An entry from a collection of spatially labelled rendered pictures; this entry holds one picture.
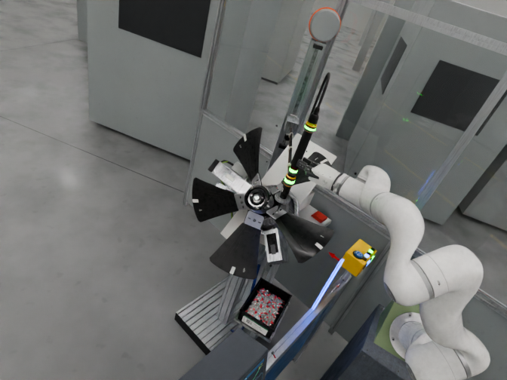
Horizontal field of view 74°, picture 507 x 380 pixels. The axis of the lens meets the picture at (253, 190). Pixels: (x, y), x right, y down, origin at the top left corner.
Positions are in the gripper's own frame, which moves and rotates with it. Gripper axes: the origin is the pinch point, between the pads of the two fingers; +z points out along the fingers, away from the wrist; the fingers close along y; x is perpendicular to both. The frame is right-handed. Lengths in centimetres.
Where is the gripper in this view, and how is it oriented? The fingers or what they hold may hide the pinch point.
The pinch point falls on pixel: (304, 163)
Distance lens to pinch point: 135.4
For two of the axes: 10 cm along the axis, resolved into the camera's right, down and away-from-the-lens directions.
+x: 2.3, -8.1, -5.4
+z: -7.5, -5.0, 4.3
